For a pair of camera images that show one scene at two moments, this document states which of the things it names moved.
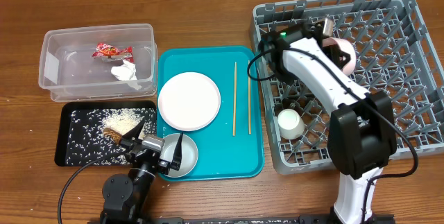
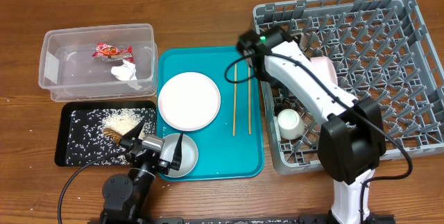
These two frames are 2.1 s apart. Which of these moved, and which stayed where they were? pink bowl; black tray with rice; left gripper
Moved: pink bowl
Stayed: left gripper; black tray with rice
